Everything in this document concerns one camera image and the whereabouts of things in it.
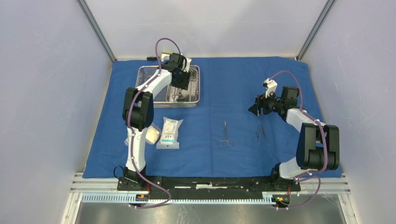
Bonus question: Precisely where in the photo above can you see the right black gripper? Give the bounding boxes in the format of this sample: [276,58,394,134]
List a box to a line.
[248,89,284,117]

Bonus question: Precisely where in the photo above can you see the metal mesh tray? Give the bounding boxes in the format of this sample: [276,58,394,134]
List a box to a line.
[135,65,201,109]

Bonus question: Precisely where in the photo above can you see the steel toothed tissue forceps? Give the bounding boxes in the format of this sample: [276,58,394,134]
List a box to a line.
[258,120,268,143]

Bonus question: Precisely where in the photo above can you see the steel hemostat forceps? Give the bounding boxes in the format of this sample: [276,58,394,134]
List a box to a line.
[219,121,233,147]

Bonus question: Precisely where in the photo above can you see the blue surgical wrap cloth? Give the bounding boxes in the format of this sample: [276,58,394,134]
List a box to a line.
[83,57,322,178]

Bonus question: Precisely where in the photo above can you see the beige gauze packet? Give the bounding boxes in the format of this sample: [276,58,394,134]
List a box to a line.
[145,123,162,145]

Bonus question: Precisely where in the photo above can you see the white sterile packet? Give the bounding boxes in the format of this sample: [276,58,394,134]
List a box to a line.
[156,117,183,149]

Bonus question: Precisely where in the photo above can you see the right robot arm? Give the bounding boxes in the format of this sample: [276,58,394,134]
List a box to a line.
[249,86,340,190]

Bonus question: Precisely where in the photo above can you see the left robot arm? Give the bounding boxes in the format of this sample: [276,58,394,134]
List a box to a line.
[122,53,191,190]

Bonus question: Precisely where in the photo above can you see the steel surgical instruments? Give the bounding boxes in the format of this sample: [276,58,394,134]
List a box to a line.
[170,70,197,102]

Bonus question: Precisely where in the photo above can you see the white and yellow block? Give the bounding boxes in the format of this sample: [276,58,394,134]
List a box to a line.
[160,52,172,62]

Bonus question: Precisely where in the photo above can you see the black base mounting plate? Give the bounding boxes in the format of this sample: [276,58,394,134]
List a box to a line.
[117,175,301,201]

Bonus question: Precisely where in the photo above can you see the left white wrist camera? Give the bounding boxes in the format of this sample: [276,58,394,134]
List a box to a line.
[183,57,192,72]

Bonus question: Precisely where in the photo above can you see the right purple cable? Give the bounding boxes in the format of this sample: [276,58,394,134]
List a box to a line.
[268,70,329,211]

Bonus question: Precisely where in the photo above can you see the slotted cable duct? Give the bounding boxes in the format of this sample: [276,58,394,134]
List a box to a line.
[81,193,286,205]

